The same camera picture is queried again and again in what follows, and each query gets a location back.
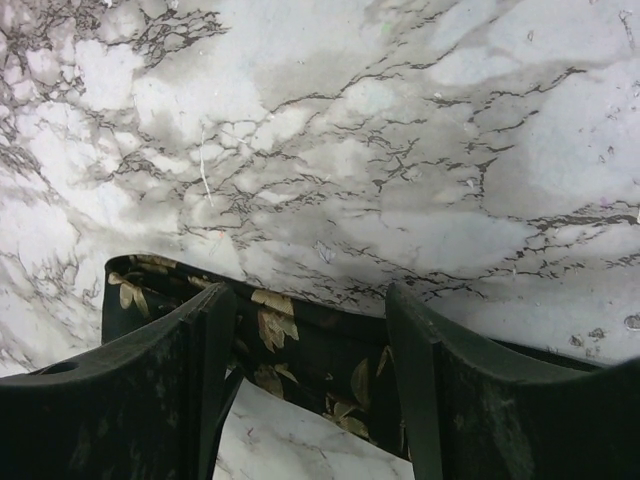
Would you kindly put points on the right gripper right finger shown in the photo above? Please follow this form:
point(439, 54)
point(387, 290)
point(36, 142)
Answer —
point(475, 409)

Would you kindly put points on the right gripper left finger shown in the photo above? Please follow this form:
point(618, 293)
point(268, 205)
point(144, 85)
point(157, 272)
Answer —
point(148, 405)

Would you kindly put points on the black floral necktie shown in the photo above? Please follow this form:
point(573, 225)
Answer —
point(337, 365)

